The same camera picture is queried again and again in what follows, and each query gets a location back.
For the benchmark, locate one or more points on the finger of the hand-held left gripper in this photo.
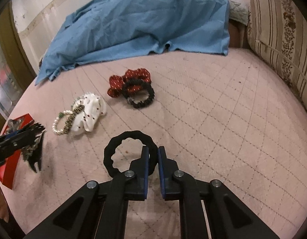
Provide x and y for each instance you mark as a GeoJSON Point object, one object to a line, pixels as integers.
{"type": "Point", "coordinates": [16, 142]}

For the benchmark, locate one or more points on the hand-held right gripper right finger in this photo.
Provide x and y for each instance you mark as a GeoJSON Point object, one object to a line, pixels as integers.
{"type": "Point", "coordinates": [161, 171]}

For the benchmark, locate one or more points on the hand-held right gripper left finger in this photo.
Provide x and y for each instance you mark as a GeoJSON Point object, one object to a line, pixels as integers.
{"type": "Point", "coordinates": [145, 171]}

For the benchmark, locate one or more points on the red tray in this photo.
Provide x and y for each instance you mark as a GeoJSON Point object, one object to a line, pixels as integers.
{"type": "Point", "coordinates": [9, 170]}

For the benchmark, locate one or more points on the black dotted scrunchie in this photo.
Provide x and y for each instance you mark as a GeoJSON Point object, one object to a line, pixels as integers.
{"type": "Point", "coordinates": [149, 94]}

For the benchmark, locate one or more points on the white dotted scrunchie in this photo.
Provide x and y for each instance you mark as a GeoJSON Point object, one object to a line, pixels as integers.
{"type": "Point", "coordinates": [93, 109]}

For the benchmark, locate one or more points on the red dotted scrunchie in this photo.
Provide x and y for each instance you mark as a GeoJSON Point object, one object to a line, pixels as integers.
{"type": "Point", "coordinates": [116, 84]}

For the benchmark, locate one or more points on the person's left hand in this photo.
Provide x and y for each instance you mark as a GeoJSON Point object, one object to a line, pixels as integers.
{"type": "Point", "coordinates": [0, 201]}

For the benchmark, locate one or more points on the wooden door with glass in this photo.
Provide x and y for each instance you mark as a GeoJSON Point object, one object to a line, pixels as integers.
{"type": "Point", "coordinates": [16, 62]}

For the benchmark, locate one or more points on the blue cloth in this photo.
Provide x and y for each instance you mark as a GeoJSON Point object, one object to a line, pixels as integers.
{"type": "Point", "coordinates": [143, 17]}

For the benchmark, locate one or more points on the striped floral pillow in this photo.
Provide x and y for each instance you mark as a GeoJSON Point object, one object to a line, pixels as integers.
{"type": "Point", "coordinates": [280, 42]}

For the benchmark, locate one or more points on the white patterned pillow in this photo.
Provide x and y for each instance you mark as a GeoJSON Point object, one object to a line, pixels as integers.
{"type": "Point", "coordinates": [239, 7]}

